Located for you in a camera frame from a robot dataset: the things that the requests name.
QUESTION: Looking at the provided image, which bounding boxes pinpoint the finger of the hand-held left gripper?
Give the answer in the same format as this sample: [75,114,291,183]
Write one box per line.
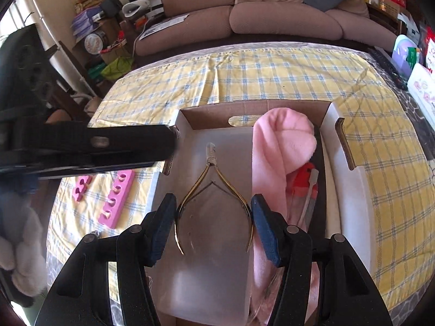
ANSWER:
[7,124,179,170]
[0,163,164,192]

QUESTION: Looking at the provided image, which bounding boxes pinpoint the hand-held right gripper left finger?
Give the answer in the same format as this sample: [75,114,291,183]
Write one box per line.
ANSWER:
[36,193,177,326]

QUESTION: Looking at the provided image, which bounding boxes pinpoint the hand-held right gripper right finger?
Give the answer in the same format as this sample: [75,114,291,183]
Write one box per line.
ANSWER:
[250,193,390,326]

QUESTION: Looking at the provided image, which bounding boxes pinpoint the pink foam toe separator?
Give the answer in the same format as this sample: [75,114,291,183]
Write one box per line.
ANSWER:
[98,170,136,226]
[71,175,99,203]

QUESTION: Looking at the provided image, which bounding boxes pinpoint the metal cuticle pusher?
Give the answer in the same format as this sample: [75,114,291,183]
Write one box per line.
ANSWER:
[301,169,319,231]

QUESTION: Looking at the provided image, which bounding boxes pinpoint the clear plastic organizer box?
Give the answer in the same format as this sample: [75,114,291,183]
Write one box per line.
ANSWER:
[150,127,259,321]

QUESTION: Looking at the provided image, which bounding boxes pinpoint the gold cuticle nipper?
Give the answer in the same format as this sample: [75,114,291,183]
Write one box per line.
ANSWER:
[174,142,255,255]

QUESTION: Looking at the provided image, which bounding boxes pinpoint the pink fleece cloth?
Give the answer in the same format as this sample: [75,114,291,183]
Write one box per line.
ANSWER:
[250,108,322,325]

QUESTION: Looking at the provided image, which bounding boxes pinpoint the white cardboard box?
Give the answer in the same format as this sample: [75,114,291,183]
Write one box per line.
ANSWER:
[146,99,379,326]

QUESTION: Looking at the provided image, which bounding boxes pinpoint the brown upholstered chair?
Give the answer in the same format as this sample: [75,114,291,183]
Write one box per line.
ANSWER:
[44,40,102,126]

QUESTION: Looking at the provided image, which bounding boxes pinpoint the red plastic item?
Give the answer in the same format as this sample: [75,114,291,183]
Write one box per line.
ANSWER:
[287,162,320,199]

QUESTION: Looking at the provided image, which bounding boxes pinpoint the green bag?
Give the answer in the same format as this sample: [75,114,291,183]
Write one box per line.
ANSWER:
[102,56,135,79]

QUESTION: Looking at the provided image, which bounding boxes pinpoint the round tin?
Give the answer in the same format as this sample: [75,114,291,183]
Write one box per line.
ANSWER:
[84,30,108,52]

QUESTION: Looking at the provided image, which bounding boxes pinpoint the stack of purple packets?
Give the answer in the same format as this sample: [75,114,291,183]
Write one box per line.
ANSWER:
[71,7,106,36]

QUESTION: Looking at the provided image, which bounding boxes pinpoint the yellow patterned packets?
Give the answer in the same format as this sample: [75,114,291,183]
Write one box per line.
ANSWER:
[75,0,103,13]

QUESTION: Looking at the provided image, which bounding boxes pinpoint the white fluffy cloth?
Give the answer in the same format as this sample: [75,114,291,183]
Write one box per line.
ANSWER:
[0,190,47,299]

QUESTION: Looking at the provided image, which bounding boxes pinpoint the black box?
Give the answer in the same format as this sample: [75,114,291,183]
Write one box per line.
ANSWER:
[100,0,123,13]

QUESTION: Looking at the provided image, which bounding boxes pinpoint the white paper sheet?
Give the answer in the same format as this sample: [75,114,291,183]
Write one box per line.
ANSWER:
[139,14,190,40]

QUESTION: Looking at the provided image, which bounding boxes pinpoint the white handheld appliance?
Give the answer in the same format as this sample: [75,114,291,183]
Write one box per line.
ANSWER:
[122,0,152,18]

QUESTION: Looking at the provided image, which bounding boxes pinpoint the yellow plaid cloth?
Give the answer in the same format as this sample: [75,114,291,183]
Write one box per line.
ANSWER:
[46,48,435,311]

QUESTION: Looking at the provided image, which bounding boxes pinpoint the grey patterned fleece blanket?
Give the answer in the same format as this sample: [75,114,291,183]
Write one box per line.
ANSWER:
[44,49,435,326]

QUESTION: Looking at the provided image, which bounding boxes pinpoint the brown sofa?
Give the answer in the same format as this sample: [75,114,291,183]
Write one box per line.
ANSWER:
[134,0,398,57]

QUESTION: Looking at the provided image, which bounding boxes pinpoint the white pink-printed box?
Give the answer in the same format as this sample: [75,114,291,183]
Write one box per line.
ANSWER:
[407,63,435,127]

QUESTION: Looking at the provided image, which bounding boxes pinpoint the purple and green package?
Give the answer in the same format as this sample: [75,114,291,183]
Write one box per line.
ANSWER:
[391,36,422,79]

